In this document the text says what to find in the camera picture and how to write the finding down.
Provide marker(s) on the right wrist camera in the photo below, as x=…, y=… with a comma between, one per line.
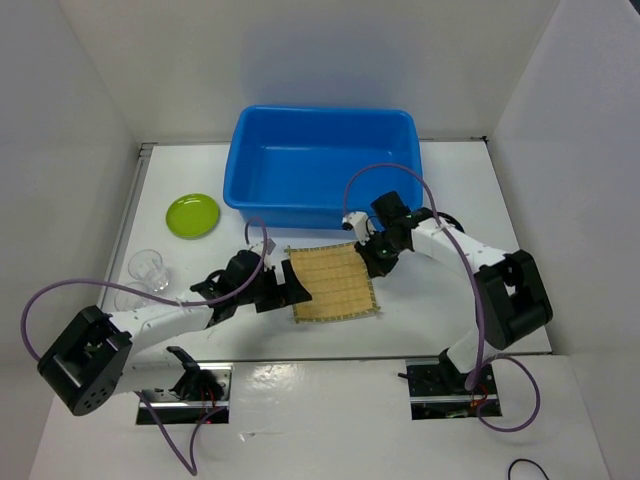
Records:
x=360, y=224

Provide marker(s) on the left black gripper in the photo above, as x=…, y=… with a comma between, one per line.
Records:
x=293, y=292

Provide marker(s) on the black round bowl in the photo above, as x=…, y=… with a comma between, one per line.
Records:
x=452, y=221

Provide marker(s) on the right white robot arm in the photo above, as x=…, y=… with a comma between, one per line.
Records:
x=510, y=299

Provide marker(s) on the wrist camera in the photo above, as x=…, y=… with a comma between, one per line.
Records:
x=260, y=251
x=360, y=224

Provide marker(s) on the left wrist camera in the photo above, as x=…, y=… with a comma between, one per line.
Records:
x=260, y=251

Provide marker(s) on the green round plate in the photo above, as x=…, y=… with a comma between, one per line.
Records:
x=192, y=216

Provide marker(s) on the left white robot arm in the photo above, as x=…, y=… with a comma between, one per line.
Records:
x=101, y=354

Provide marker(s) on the woven bamboo placemat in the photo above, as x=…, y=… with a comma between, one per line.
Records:
x=338, y=281

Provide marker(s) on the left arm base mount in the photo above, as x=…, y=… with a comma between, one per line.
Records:
x=197, y=389

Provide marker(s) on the blue plastic bin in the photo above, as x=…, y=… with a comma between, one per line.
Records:
x=302, y=167

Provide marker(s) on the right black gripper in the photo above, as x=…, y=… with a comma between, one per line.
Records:
x=374, y=266

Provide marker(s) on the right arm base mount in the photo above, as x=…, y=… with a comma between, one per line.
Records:
x=433, y=396

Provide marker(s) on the clear plastic cup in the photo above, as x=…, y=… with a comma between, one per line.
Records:
x=127, y=301
x=147, y=266

